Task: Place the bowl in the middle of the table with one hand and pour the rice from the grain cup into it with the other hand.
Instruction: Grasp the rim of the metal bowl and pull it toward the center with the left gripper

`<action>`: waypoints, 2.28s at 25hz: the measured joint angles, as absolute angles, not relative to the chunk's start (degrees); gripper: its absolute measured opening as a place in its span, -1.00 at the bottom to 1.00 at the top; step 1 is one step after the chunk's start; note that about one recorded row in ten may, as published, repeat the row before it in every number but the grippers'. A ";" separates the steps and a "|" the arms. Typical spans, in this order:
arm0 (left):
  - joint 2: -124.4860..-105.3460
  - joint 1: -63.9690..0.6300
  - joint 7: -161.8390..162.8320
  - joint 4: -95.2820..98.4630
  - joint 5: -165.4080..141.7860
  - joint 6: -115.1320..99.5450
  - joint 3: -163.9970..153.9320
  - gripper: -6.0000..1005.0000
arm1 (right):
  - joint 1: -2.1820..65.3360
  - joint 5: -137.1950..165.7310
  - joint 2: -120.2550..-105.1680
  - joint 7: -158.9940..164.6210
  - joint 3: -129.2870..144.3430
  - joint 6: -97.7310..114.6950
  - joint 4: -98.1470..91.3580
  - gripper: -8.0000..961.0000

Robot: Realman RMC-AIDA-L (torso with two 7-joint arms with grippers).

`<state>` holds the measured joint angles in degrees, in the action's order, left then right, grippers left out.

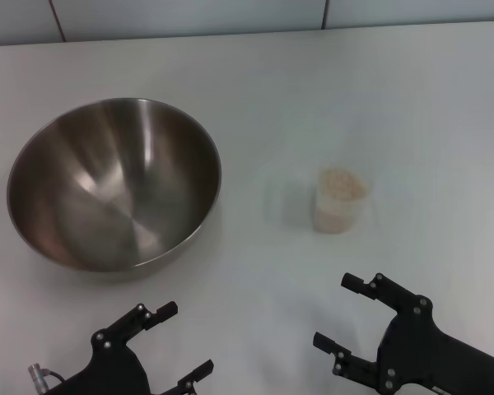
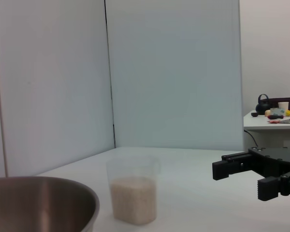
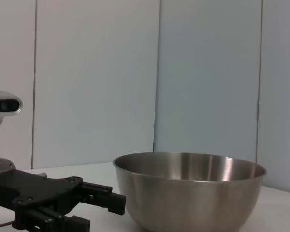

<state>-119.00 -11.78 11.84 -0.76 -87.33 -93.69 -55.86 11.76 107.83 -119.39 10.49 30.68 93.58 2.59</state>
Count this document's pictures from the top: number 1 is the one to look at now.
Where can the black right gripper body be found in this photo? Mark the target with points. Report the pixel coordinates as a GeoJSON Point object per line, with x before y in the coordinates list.
{"type": "Point", "coordinates": [420, 354]}

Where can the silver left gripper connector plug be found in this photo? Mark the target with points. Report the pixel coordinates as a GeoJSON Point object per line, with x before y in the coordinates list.
{"type": "Point", "coordinates": [35, 371]}

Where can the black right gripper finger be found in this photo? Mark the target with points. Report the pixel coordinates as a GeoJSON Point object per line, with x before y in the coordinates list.
{"type": "Point", "coordinates": [354, 366]}
{"type": "Point", "coordinates": [387, 290]}

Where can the large stainless steel bowl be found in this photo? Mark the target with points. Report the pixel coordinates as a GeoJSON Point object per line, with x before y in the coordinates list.
{"type": "Point", "coordinates": [115, 189]}

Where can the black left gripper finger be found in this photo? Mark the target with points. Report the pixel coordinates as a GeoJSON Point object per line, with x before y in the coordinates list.
{"type": "Point", "coordinates": [189, 378]}
{"type": "Point", "coordinates": [131, 323]}

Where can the clear plastic cup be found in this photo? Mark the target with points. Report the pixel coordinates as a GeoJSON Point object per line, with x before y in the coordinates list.
{"type": "Point", "coordinates": [319, 214]}

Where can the white rice grains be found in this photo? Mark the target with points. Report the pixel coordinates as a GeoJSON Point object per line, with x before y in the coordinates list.
{"type": "Point", "coordinates": [341, 187]}

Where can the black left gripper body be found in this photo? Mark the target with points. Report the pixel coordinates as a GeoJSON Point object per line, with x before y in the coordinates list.
{"type": "Point", "coordinates": [107, 374]}

